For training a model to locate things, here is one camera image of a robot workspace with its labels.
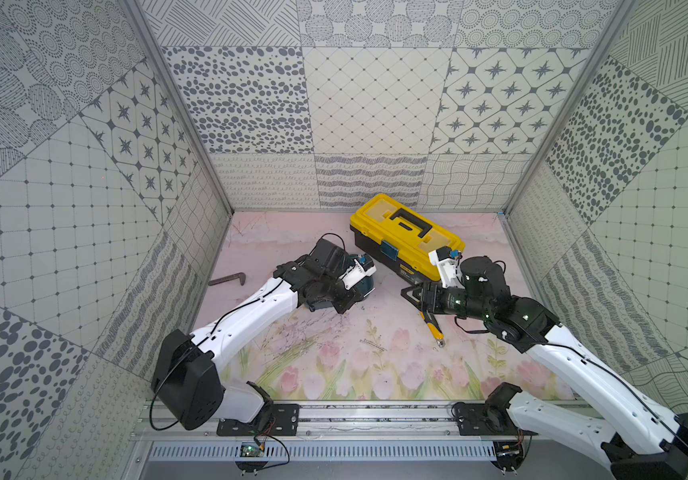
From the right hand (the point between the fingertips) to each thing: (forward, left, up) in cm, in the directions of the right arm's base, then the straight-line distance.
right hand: (408, 296), depth 69 cm
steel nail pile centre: (-1, +10, -25) cm, 27 cm away
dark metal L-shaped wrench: (+20, +53, -22) cm, 61 cm away
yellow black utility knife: (+3, -11, -25) cm, 27 cm away
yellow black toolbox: (+25, -1, -7) cm, 26 cm away
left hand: (+6, +11, -6) cm, 14 cm away
